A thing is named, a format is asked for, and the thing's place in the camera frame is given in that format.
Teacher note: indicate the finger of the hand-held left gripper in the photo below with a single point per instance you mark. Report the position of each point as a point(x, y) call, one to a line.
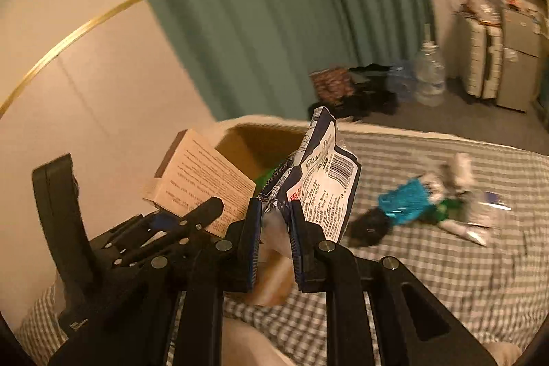
point(188, 226)
point(159, 220)

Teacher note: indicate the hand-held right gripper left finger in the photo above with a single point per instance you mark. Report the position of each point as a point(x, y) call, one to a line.
point(256, 237)

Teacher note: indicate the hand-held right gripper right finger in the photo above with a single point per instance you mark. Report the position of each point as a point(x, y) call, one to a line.
point(296, 239)

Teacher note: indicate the brown paper box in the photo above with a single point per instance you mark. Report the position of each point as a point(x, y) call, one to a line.
point(201, 173)

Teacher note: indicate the white blue printed wrapper bag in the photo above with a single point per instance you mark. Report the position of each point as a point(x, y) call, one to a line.
point(326, 186)

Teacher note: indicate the black plastic bag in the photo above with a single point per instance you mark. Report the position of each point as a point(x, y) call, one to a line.
point(369, 226)

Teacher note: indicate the brown cardboard box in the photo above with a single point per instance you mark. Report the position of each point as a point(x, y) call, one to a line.
point(253, 143)

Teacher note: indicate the teal foil packet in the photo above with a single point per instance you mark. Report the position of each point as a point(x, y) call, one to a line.
point(405, 198)

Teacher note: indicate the black and white sachet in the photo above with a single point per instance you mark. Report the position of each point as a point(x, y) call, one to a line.
point(434, 185)

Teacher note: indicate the green snack packet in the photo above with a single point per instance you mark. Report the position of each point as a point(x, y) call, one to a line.
point(446, 208)

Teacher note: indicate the white tapered squeeze tube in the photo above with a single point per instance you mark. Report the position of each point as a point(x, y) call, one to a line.
point(469, 235)

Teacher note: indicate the white tissue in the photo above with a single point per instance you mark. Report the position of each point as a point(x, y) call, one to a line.
point(461, 168)

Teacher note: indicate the person's left leg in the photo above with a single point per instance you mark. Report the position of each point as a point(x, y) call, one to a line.
point(248, 344)

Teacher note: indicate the person's leg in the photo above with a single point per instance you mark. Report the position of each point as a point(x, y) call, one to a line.
point(502, 355)
point(248, 344)

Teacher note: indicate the floral patterned bag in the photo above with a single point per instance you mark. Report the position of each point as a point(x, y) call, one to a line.
point(332, 85)

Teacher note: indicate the shrink-wrapped water bottle pack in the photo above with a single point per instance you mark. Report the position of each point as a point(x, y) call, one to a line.
point(401, 78)

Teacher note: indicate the large clear water bottle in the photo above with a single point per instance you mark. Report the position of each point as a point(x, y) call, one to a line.
point(429, 78)

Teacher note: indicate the green curtain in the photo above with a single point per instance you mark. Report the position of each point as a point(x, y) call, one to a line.
point(278, 6)

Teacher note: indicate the person's right leg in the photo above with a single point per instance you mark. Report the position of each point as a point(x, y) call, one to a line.
point(502, 355)

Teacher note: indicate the white suitcase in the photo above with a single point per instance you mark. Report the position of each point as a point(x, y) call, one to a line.
point(482, 57)

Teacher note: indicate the grey mini fridge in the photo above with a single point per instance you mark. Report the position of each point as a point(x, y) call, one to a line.
point(519, 61)

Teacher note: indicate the clear plastic bag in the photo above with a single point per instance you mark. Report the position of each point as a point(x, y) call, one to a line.
point(480, 10)

